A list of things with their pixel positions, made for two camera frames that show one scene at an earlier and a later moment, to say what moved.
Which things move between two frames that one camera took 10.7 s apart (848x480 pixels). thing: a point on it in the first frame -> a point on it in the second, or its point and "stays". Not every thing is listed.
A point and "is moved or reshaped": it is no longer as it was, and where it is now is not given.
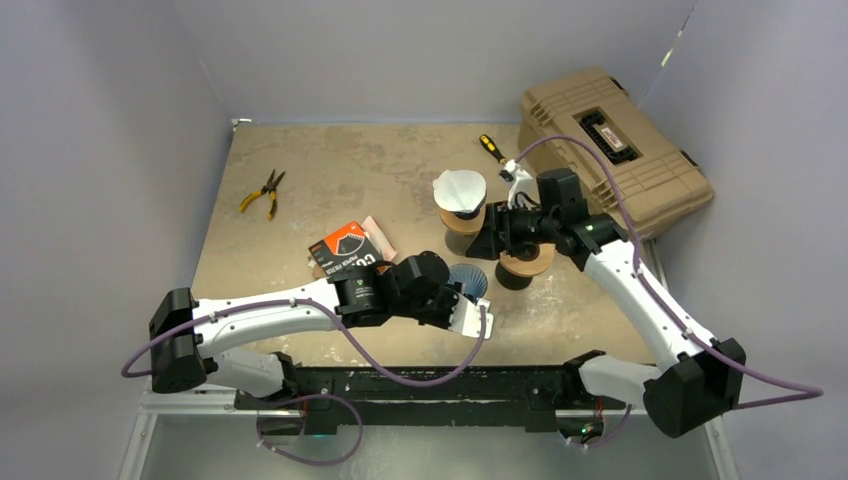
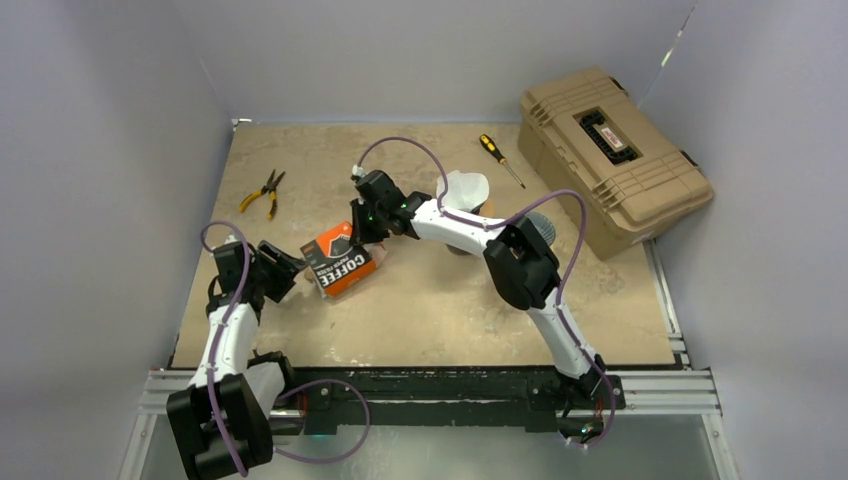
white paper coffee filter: x=460 y=190 stays
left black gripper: x=444 y=322 -> x=284 y=274
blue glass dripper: x=474 y=280 is moved or reshaped
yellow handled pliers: x=270 y=187 stays
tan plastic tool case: x=663 y=182 stays
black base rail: x=531 y=394 stays
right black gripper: x=497 y=234 -> x=362 y=234
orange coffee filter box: x=349 y=247 is moved or reshaped
